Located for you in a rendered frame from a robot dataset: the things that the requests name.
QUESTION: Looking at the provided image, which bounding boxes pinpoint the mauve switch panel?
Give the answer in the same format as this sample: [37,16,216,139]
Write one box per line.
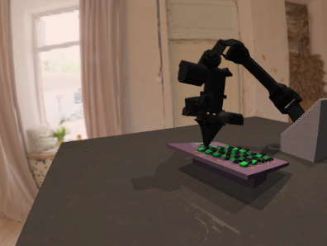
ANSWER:
[166,142,289,189]

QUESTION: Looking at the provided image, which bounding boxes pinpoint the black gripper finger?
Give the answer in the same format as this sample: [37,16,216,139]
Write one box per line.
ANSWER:
[204,121,226,146]
[195,119,206,146]

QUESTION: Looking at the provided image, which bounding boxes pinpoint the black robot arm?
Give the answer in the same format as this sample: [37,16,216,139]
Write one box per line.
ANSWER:
[178,39,305,123]

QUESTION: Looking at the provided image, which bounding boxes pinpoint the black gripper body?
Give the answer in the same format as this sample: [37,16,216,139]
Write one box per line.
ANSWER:
[182,88,244,125]

